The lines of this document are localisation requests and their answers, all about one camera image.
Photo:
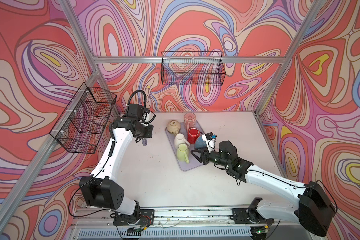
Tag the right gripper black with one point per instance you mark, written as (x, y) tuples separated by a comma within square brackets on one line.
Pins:
[(202, 153)]

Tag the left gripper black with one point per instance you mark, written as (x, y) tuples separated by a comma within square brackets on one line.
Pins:
[(149, 133)]

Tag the blue floral mug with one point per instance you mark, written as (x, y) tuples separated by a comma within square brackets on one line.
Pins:
[(200, 143)]

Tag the lavender mug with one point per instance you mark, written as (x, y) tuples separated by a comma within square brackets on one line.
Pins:
[(145, 142)]

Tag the light green mug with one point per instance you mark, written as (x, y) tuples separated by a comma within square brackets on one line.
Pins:
[(183, 153)]

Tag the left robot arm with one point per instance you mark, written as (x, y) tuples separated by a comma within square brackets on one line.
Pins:
[(100, 189)]

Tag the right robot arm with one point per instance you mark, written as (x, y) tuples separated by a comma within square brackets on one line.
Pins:
[(307, 204)]

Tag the red mug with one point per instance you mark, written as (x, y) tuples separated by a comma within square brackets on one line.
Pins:
[(193, 135)]

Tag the white mug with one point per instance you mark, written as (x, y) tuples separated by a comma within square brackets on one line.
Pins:
[(180, 139)]

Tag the pink patterned mug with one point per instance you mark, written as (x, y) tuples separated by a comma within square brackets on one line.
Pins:
[(189, 120)]

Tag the beige ceramic teapot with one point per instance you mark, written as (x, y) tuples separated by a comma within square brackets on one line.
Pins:
[(173, 127)]

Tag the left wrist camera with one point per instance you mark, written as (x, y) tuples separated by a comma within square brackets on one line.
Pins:
[(148, 117)]

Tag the black wire basket left wall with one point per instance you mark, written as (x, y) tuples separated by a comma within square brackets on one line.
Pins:
[(84, 119)]

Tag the black wire basket wall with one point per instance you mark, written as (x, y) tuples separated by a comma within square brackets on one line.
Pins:
[(192, 68), (84, 119)]

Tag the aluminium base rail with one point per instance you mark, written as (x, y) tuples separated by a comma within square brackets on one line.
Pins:
[(184, 223)]

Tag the black wire basket back wall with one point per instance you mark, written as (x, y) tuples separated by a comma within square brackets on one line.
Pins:
[(192, 68)]

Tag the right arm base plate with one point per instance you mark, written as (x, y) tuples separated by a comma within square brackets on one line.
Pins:
[(245, 216)]

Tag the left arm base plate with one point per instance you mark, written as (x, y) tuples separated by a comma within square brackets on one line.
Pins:
[(142, 218)]

